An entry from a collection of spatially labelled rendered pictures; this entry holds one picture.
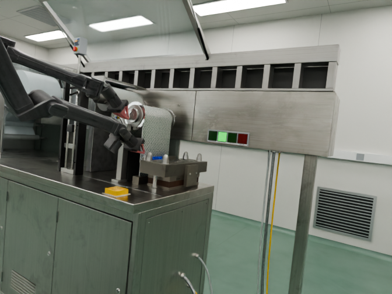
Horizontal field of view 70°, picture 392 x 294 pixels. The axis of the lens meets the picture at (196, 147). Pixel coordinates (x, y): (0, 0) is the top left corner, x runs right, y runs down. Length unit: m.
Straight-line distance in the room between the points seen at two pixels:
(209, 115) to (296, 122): 0.48
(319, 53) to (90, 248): 1.37
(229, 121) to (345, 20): 2.74
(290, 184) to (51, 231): 2.96
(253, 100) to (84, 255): 1.11
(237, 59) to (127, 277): 1.19
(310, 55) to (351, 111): 2.33
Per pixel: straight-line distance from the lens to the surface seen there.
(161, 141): 1.57
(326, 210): 3.81
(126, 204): 1.13
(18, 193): 1.85
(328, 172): 3.76
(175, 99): 1.75
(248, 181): 4.01
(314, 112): 1.42
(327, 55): 1.47
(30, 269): 1.85
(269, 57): 1.54
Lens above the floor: 1.19
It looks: 3 degrees down
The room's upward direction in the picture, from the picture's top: 6 degrees clockwise
